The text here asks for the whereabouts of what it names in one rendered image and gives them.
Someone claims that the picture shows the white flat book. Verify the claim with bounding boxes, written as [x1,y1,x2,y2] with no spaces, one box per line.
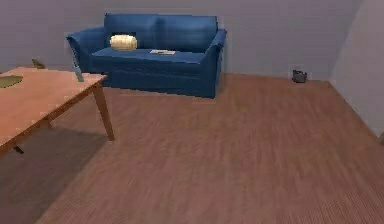
[149,49,177,56]

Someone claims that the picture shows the grey slim bottle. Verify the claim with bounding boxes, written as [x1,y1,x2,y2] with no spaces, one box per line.
[70,46,85,83]

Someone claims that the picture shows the small brown object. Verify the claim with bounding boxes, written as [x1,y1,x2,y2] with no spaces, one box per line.
[31,58,46,70]

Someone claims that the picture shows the small dark grey object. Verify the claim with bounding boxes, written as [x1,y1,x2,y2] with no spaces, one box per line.
[291,69,308,84]

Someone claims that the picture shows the blue sofa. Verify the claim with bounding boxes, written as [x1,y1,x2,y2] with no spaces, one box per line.
[65,12,228,100]

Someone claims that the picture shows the cream round cushion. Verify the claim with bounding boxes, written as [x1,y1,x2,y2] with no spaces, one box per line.
[109,34,138,52]

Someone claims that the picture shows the orange wooden table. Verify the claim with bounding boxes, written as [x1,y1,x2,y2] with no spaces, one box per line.
[0,66,116,158]

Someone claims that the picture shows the green flat plate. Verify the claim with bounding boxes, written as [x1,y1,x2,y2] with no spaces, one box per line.
[0,75,24,89]

